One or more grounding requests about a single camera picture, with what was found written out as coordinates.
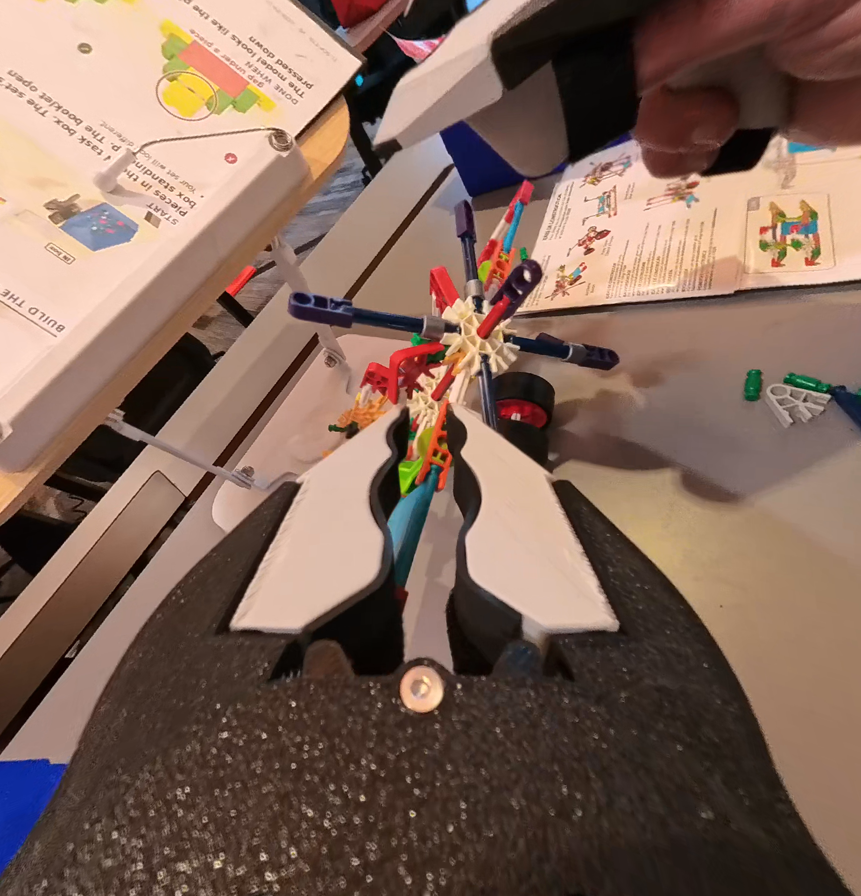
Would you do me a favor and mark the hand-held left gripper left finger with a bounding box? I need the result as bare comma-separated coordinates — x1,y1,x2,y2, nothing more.
229,405,413,637

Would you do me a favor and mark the white document stand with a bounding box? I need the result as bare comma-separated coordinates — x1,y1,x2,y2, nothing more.
0,126,375,533

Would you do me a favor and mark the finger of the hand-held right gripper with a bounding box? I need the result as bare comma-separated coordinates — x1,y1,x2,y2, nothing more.
374,0,579,149

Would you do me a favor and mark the illustrated instruction booklet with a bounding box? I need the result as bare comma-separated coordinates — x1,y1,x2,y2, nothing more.
518,136,861,314

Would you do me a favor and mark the person's right hand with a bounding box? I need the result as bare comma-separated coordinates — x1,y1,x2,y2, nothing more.
632,0,861,179

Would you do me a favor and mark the grey fan-shaped connector piece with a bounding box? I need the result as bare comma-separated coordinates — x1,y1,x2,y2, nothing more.
765,383,832,428

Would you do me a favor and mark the dark blue plastic rod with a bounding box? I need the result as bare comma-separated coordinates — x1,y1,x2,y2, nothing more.
828,387,861,450

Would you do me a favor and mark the printed instruction sheet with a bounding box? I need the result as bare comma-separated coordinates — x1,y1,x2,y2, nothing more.
0,0,363,337

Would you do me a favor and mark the colourful rod and connector model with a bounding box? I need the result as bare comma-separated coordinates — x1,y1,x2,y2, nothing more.
288,178,621,610

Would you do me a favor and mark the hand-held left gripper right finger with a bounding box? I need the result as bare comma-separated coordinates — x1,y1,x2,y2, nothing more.
445,403,622,650

